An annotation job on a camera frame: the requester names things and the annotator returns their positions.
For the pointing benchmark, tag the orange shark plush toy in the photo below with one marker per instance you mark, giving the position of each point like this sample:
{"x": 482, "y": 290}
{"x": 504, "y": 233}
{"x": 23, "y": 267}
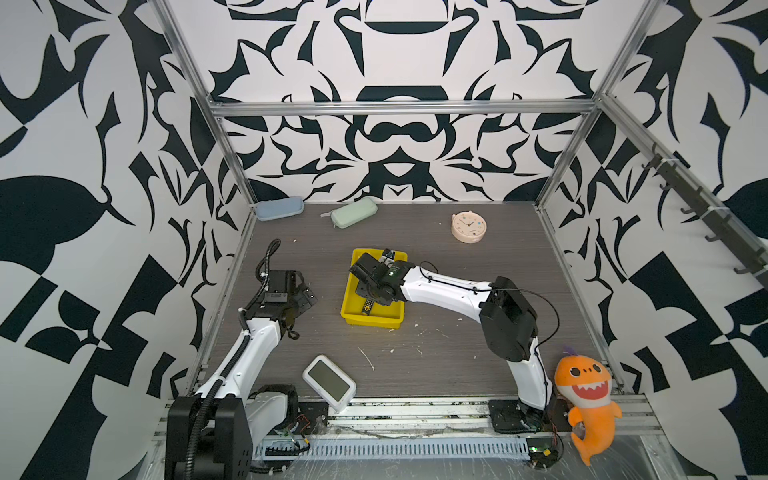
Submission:
{"x": 587, "y": 385}

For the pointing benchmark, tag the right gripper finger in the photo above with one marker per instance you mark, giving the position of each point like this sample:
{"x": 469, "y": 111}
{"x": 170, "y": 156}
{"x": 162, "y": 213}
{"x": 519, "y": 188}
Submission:
{"x": 367, "y": 269}
{"x": 387, "y": 257}

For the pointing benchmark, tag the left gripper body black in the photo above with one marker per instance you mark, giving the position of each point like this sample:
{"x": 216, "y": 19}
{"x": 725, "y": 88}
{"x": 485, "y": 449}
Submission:
{"x": 291, "y": 301}

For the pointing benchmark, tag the white slotted cable duct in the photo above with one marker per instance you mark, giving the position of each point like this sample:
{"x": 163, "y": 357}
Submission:
{"x": 336, "y": 448}

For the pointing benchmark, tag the green pencil case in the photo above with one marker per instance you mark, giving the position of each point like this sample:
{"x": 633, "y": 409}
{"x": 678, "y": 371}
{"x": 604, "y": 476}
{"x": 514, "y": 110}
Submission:
{"x": 352, "y": 213}

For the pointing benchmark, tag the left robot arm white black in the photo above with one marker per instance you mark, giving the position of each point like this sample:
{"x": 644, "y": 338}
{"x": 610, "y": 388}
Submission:
{"x": 229, "y": 428}

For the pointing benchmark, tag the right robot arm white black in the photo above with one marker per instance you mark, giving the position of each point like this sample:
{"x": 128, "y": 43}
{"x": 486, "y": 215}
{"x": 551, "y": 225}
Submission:
{"x": 507, "y": 319}

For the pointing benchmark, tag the black wall hook rack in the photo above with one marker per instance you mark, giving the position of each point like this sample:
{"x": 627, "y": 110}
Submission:
{"x": 702, "y": 204}

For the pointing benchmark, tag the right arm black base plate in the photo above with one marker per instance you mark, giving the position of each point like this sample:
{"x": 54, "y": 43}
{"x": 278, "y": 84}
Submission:
{"x": 513, "y": 417}

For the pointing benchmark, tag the pink round clock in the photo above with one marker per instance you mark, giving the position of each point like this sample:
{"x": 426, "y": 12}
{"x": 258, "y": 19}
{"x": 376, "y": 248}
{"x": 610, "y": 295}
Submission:
{"x": 468, "y": 227}

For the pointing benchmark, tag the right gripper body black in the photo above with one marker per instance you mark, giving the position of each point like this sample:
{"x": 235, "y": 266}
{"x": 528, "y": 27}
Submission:
{"x": 370, "y": 292}

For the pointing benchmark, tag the yellow plastic bin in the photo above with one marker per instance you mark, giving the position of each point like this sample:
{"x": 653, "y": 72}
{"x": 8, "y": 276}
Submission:
{"x": 386, "y": 317}

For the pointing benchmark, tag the green circuit board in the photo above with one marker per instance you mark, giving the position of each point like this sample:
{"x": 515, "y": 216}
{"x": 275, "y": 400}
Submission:
{"x": 543, "y": 452}

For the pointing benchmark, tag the white digital display device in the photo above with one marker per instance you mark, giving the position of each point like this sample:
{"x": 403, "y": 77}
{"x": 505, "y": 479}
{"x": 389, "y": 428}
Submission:
{"x": 330, "y": 382}

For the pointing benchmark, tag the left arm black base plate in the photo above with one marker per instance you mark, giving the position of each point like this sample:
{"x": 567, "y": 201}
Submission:
{"x": 310, "y": 417}

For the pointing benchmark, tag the blue pencil case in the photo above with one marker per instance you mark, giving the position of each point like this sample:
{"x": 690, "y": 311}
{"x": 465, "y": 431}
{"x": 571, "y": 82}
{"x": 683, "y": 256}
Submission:
{"x": 270, "y": 210}

